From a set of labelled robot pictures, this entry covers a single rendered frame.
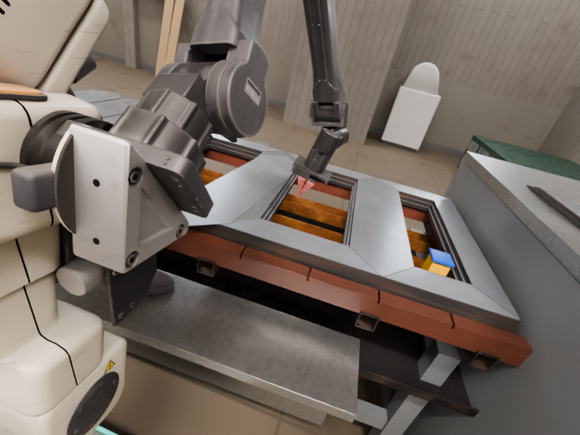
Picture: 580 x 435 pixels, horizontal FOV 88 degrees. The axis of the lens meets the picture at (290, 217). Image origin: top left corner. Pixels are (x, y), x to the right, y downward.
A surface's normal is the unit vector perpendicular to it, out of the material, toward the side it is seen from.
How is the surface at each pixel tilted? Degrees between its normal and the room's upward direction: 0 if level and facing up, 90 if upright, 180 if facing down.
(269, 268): 90
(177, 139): 59
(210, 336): 0
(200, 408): 0
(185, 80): 40
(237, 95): 77
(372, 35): 90
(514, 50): 90
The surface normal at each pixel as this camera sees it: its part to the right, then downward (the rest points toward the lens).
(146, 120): 0.09, -0.38
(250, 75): 0.90, 0.18
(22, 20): 0.94, 0.31
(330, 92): -0.37, 0.77
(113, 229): -0.24, 0.31
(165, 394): 0.21, -0.85
